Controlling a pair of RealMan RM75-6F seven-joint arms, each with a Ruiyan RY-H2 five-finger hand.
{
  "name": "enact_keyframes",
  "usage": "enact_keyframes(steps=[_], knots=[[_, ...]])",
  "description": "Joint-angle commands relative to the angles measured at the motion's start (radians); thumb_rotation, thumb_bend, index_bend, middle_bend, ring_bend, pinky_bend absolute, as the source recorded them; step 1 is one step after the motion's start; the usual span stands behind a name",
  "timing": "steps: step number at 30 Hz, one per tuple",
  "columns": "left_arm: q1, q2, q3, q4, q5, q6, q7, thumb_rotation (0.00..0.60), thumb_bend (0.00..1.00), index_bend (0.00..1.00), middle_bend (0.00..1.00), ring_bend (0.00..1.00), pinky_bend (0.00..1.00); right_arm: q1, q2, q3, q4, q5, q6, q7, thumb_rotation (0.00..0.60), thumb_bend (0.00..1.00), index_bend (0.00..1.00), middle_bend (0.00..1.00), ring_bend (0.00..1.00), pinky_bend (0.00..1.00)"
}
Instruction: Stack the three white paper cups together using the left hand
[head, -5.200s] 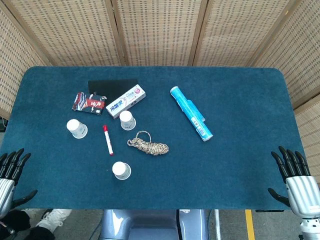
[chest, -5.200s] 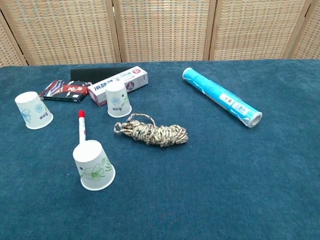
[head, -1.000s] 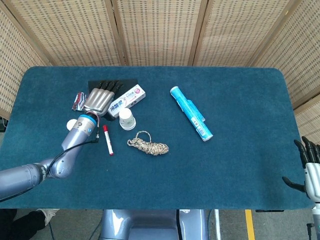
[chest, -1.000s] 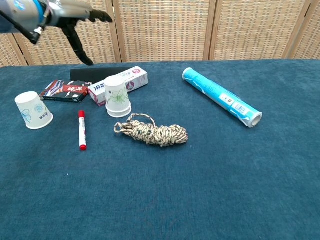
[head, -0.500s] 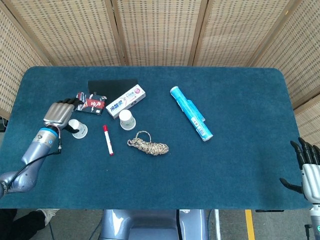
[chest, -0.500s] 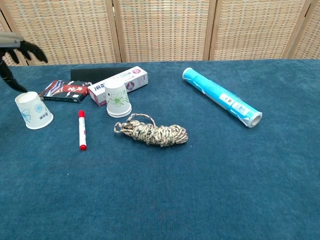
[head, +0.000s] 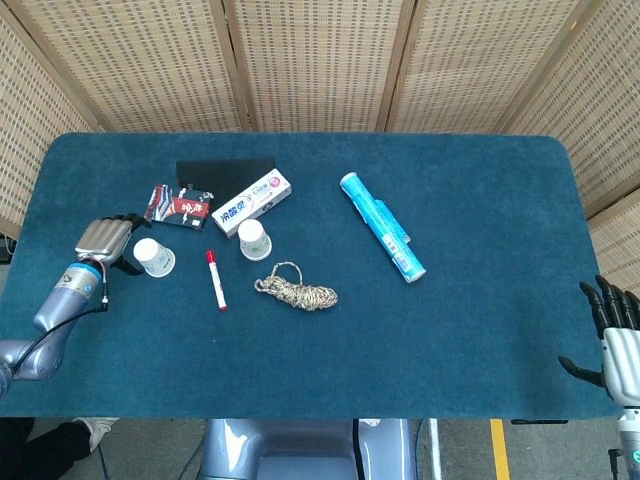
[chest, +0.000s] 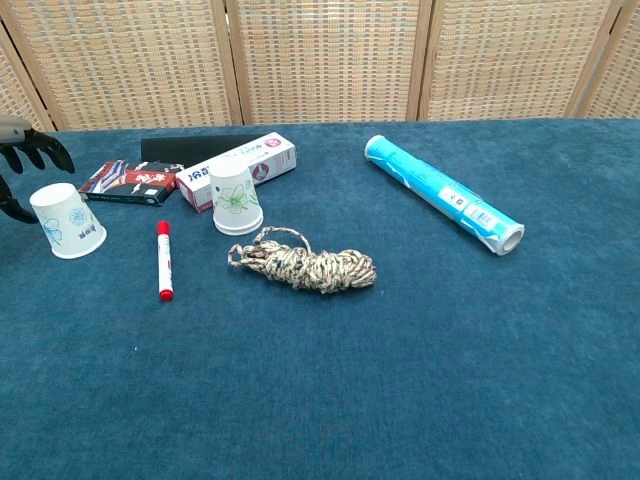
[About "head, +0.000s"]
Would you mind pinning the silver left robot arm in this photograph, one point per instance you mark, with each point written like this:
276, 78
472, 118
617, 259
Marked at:
55, 315

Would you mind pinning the white paper cup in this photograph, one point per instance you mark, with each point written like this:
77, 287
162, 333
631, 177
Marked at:
253, 241
153, 256

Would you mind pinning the white toothpaste box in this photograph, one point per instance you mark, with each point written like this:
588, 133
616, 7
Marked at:
251, 203

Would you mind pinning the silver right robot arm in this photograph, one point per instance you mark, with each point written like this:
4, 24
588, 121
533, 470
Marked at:
631, 445

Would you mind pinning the white metal table leg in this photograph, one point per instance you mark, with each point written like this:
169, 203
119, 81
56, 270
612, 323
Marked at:
435, 450

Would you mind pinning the blue plastic bag roll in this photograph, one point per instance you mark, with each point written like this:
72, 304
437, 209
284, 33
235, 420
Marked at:
382, 227

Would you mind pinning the white sneaker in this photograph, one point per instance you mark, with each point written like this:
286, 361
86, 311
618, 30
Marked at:
97, 431

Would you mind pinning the black trouser leg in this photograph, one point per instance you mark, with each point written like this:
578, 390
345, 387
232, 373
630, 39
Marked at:
35, 450

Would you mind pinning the flat black pouch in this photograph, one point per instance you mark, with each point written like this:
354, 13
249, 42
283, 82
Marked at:
220, 172

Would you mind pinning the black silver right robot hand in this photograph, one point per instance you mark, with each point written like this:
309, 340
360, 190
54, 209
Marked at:
622, 360

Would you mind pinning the red black snack packet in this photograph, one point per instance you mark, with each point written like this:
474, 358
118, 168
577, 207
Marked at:
177, 206

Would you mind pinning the blue felt table cloth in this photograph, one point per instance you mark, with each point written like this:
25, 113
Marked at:
400, 350

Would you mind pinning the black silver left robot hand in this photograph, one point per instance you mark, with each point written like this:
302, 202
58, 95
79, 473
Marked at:
105, 240

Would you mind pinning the woven bamboo folding screen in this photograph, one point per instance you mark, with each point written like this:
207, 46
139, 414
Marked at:
320, 60

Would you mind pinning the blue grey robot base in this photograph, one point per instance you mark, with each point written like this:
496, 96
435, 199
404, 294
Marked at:
307, 450

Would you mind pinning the red white marker pen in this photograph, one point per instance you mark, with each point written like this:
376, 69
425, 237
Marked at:
216, 280

